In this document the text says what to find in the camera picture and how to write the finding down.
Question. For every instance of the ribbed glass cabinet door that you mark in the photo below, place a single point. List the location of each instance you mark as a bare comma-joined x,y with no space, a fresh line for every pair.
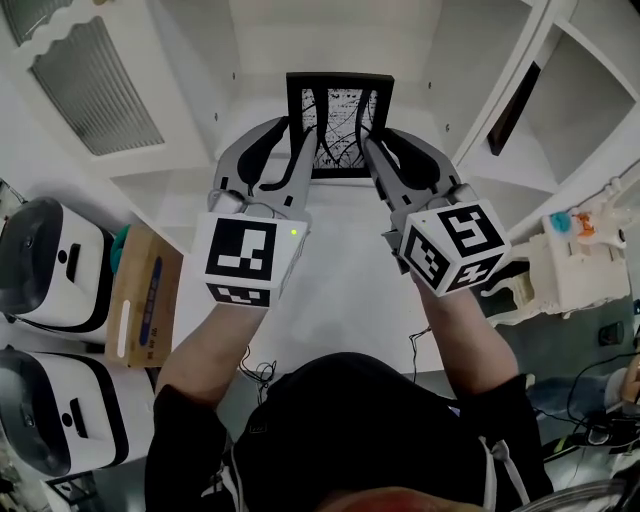
95,85

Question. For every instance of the dark brown book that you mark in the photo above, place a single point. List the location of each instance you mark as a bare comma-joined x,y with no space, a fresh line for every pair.
512,110

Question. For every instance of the teal round object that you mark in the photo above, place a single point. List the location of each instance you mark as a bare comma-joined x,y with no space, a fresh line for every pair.
119,250

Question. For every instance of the black picture frame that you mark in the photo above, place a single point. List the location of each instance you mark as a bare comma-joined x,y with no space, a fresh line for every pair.
340,100

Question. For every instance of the person's black striped shirt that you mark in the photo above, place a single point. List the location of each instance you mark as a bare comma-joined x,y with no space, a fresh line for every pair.
350,430

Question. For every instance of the person's right forearm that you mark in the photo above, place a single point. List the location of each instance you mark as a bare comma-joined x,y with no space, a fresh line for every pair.
470,345

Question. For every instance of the white desk with drawers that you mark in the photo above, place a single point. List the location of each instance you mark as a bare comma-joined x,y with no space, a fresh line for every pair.
340,280

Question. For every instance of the black wall socket box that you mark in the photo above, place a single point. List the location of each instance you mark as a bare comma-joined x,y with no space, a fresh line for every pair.
611,334

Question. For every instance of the cream dressing table with mirror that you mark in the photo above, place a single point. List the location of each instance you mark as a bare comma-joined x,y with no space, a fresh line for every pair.
585,270

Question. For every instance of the brown cardboard box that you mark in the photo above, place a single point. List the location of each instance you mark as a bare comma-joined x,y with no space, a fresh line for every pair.
145,295

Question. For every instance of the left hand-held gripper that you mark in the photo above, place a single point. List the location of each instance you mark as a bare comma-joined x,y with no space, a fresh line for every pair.
240,255

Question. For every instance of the person's head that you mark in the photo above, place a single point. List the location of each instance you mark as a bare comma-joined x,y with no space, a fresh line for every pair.
415,502

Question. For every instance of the right hand-held gripper camera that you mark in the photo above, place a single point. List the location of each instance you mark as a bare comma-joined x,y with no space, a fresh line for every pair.
465,192

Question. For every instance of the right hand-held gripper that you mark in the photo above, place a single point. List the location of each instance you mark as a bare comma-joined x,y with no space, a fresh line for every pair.
450,245

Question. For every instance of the cream curved-leg stool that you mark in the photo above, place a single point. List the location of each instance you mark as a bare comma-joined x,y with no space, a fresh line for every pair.
515,295

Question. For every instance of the small teal item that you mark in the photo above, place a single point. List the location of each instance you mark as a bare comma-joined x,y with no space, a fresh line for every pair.
560,223

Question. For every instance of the person's left forearm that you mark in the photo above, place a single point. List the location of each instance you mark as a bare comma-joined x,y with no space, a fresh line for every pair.
215,350

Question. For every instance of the small orange item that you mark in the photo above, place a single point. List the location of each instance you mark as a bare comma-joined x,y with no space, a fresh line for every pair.
584,224

